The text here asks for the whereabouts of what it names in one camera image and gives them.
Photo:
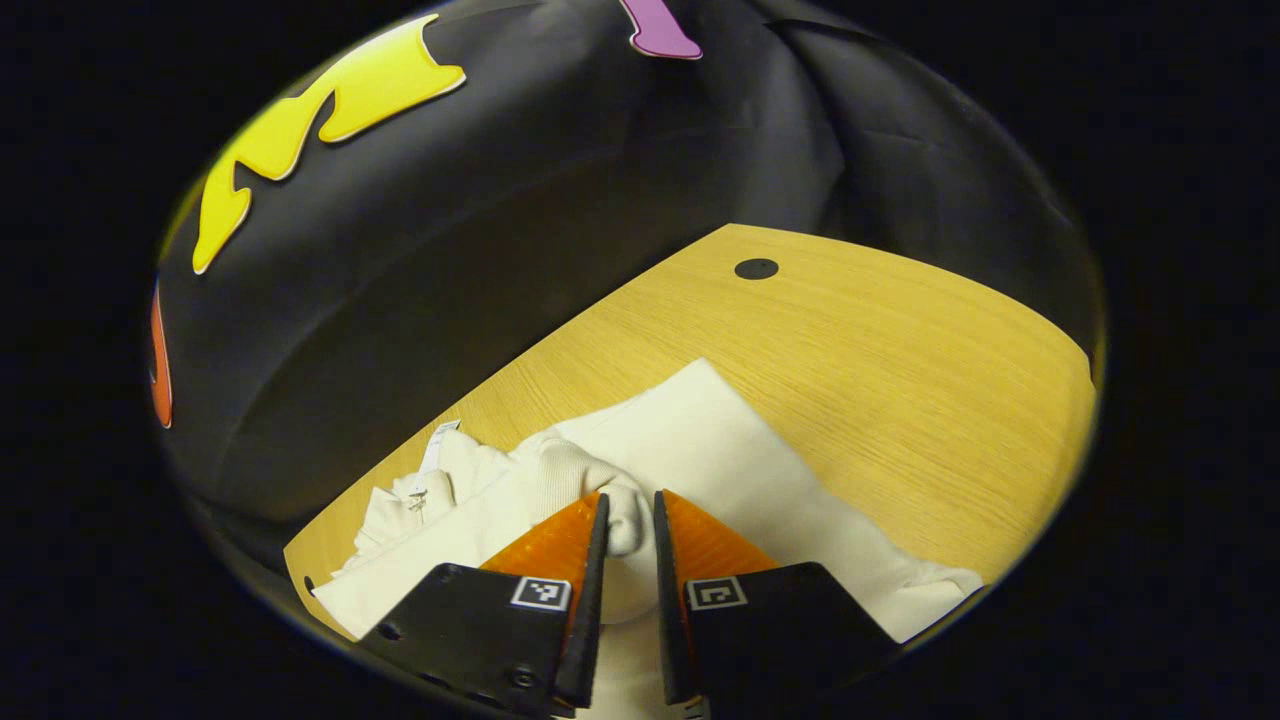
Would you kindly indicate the cream sweatshirt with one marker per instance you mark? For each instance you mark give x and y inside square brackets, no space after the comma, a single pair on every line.
[700,450]

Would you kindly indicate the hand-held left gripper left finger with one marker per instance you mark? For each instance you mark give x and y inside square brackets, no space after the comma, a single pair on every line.
[590,650]

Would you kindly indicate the black backdrop cloth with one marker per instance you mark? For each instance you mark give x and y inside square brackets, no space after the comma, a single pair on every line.
[500,200]

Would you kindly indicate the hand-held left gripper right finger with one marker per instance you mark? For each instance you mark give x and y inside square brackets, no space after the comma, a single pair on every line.
[668,640]

